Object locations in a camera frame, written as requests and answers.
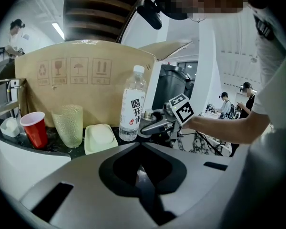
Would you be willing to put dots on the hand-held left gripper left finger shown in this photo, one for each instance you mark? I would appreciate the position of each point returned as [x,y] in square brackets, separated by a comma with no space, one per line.
[85,187]

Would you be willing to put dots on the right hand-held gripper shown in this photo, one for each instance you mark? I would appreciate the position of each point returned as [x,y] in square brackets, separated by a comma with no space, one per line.
[183,111]

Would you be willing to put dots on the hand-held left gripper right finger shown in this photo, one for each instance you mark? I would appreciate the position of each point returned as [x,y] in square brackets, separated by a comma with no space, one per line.
[197,180]

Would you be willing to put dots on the person's right forearm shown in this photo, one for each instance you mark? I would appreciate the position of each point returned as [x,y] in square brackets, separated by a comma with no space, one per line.
[217,128]

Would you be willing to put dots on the clear plastic water bottle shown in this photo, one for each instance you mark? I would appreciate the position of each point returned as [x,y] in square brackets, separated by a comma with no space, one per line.
[132,108]

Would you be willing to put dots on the black marble vanity table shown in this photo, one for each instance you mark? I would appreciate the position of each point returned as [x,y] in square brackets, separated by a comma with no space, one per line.
[53,150]

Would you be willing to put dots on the white sink basin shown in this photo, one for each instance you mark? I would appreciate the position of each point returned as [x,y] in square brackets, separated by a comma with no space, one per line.
[19,166]

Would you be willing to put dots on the chrome faucet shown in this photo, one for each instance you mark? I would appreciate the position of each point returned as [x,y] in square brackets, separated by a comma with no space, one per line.
[13,92]

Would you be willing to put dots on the black wheeled bin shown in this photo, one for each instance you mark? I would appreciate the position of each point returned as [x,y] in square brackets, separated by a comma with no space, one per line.
[171,85]

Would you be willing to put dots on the pale green soap dish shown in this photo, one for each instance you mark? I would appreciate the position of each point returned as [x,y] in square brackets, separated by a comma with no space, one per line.
[95,148]

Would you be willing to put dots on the white soap bar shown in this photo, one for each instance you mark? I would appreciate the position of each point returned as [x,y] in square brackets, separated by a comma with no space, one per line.
[102,133]
[11,124]

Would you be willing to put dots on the green textured plastic cup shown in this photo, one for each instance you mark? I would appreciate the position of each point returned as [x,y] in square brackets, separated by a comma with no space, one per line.
[69,128]

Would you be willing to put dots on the red plastic cup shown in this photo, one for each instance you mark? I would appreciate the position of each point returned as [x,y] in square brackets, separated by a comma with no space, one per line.
[35,132]

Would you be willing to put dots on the large cardboard box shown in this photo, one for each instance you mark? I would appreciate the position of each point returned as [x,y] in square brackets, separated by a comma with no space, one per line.
[85,92]

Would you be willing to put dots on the small white soap dish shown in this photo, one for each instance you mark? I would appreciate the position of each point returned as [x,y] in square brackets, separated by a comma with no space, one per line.
[10,132]

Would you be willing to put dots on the person's white clothing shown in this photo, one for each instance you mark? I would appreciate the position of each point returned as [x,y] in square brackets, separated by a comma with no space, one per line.
[264,80]

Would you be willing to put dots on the ceiling strip light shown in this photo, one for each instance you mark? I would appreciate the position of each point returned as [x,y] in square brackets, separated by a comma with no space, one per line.
[58,31]

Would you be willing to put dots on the black head-mounted camera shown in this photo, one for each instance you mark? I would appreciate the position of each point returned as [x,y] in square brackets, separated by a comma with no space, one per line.
[150,13]

